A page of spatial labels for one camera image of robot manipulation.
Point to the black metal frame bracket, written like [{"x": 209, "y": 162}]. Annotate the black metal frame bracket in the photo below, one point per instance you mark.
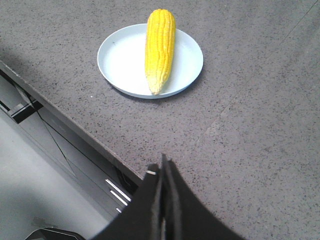
[{"x": 16, "y": 102}]

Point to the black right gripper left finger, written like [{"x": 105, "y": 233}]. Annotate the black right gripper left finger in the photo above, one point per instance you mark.
[{"x": 135, "y": 220}]

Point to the yellow corn cob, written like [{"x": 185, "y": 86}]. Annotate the yellow corn cob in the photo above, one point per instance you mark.
[{"x": 159, "y": 49}]

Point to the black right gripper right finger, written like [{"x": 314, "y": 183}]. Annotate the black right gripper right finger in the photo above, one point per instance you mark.
[{"x": 185, "y": 217}]

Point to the light blue round plate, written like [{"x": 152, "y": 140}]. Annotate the light blue round plate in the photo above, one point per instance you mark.
[{"x": 120, "y": 59}]

